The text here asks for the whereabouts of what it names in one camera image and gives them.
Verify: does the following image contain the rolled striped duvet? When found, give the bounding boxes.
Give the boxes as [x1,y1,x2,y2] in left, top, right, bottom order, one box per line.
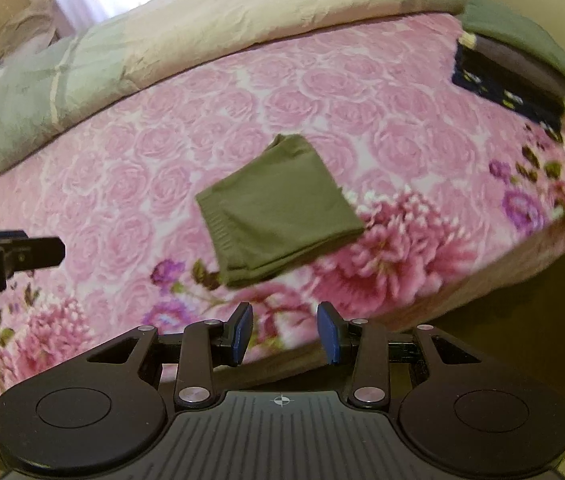
[0,0,468,191]

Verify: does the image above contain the bed base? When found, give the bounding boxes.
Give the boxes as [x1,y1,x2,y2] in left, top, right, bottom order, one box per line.
[212,220,565,391]

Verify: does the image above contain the navy patterned folded garment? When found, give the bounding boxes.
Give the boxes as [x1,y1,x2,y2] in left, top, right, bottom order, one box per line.
[451,42,565,136]

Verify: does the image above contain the olive pants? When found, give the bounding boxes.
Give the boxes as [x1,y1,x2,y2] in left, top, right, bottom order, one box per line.
[195,134,365,288]

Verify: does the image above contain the pink fleece blanket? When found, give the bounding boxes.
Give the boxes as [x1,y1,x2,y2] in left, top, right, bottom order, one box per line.
[0,7,58,56]

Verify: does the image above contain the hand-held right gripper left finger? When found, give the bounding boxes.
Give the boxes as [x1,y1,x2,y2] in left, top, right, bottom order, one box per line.
[62,301,254,409]

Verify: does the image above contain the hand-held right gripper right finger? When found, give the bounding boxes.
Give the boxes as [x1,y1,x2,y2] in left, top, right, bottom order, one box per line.
[316,301,508,409]

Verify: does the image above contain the pink floral bed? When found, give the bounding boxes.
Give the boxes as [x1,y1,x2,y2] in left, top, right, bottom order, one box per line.
[0,10,565,411]

